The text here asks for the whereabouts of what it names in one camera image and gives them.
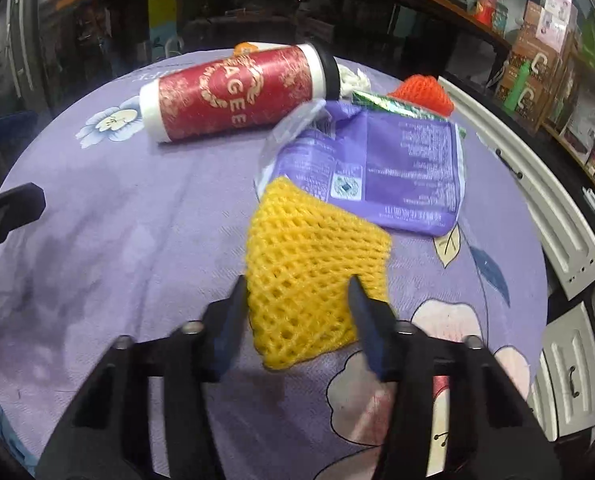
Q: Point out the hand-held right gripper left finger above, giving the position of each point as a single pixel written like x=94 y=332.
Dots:
x=227 y=340

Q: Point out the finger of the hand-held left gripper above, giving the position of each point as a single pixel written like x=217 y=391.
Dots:
x=7 y=123
x=7 y=210

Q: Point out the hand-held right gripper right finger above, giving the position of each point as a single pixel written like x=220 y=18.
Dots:
x=370 y=335

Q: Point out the yellow foam fruit net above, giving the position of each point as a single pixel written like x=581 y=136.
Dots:
x=302 y=260

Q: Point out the purple plastic packet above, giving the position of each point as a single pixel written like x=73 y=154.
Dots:
x=392 y=160

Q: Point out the green foil wrapper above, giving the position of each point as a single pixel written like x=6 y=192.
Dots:
x=392 y=105

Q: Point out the orange foam fruit net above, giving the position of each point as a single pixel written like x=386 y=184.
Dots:
x=422 y=92

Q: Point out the purple floral tablecloth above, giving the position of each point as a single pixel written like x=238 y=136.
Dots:
x=127 y=235

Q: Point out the yellow and blue poster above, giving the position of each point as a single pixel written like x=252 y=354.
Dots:
x=162 y=20

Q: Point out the white chest drawer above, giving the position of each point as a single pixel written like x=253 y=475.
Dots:
x=580 y=355
x=545 y=400

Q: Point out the long white drawer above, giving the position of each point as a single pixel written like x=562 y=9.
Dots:
x=542 y=195

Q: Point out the red paper canister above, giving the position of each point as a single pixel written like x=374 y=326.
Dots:
x=227 y=90

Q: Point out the crumpled white tissue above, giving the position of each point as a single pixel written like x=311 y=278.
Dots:
x=352 y=80

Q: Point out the brown cardboard box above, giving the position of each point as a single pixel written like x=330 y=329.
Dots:
x=547 y=60
x=535 y=105

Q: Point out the green plastic bottle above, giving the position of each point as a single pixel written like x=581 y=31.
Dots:
x=520 y=85

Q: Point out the patterned glass jar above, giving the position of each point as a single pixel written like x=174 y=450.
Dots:
x=501 y=19

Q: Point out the red tin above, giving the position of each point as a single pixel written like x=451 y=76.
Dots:
x=485 y=7

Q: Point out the pink and white card boxes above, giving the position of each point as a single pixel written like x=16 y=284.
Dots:
x=557 y=15

